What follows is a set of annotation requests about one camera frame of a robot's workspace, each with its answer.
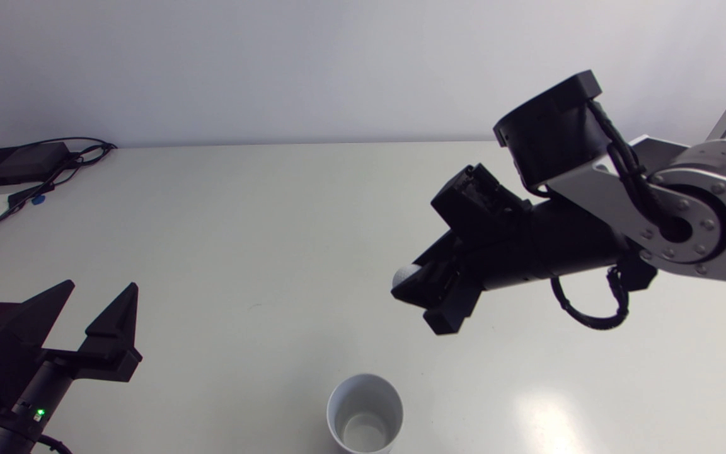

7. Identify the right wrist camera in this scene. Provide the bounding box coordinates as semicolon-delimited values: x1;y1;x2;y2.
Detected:
430;163;533;245

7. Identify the black power brick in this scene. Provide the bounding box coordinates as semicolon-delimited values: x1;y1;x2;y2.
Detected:
0;142;71;189

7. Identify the white golf ball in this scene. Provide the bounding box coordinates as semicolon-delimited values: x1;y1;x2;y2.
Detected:
393;264;422;289

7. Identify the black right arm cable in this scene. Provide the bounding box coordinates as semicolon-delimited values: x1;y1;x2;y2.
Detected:
550;265;630;331

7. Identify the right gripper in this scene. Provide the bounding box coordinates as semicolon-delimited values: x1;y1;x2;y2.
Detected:
391;201;558;335

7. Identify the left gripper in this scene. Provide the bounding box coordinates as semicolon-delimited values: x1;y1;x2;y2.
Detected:
0;280;144;437

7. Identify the white mug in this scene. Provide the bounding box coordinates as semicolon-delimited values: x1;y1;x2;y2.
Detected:
326;373;405;454

